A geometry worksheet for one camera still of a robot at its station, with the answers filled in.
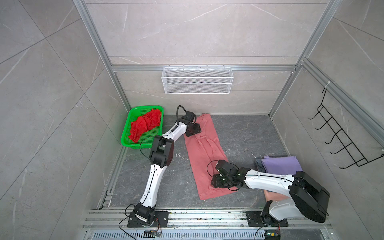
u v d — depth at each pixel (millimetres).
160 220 731
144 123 1064
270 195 766
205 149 980
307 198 415
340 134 676
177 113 855
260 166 872
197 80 1005
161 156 637
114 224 717
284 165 882
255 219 731
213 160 786
